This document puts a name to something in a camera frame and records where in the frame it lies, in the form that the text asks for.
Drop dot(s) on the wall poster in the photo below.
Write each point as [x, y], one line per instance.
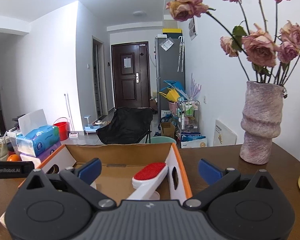
[193, 28]

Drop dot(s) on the green plastic bin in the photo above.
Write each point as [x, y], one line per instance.
[162, 140]

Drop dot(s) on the white leaning board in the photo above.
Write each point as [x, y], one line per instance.
[225, 135]

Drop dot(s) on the blue white carton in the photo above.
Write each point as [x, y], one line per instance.
[166, 117]

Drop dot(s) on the black folding chair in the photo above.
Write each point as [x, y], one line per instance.
[127, 125]

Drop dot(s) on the green bottle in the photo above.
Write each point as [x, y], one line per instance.
[191, 110]

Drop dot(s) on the dried pink rose bouquet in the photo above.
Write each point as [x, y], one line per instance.
[261, 47]

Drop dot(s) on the white mop stick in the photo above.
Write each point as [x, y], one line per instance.
[69, 115]

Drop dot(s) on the clear plastic food container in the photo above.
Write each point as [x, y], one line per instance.
[13, 142]

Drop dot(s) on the purple dried grass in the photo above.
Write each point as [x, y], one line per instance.
[196, 87]

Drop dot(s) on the white spray bottle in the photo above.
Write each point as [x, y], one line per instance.
[183, 122]

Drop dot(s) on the metal storage cart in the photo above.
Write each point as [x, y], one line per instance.
[190, 125]

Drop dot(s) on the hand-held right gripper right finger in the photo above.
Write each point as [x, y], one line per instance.
[210, 171]

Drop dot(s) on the purple white tissue pack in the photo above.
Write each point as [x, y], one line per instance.
[32, 159]

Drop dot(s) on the blue folding frame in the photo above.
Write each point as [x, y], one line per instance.
[176, 84]

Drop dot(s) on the pink bucket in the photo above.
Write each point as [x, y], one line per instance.
[173, 106]

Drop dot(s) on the round ceiling lamp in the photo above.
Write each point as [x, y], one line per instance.
[139, 13]

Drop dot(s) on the dark brown entrance door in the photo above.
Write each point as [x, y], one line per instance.
[130, 85]

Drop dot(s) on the white paper notice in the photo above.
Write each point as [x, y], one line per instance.
[127, 62]

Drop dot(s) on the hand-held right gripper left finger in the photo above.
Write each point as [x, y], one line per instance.
[90, 170]

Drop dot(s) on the grey door frame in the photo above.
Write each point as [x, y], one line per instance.
[93, 80]

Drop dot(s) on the paper sheet in plastic sleeve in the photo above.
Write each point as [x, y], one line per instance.
[166, 44]

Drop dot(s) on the white folded umbrella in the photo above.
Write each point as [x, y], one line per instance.
[181, 55]

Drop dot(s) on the blue pet feeder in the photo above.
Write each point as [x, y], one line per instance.
[91, 129]

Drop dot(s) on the red cardboard box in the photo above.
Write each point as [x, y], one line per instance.
[120, 155]

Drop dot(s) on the blue white bag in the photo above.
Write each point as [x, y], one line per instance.
[193, 141]

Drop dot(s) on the small brown cardboard box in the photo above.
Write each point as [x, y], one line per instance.
[168, 130]

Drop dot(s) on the orange fruit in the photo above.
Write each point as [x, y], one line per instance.
[13, 158]

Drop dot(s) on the yellow watering can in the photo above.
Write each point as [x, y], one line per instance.
[172, 95]

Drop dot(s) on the blue tissue pack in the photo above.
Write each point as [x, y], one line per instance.
[40, 140]

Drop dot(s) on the yellow box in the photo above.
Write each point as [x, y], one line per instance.
[172, 30]

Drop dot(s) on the red bucket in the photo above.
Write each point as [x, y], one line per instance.
[60, 131]

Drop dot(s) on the white red lint brush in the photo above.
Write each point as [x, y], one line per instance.
[150, 172]

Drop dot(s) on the pink stone vase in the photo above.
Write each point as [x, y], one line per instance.
[261, 122]

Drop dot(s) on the grey refrigerator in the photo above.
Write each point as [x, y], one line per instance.
[170, 77]

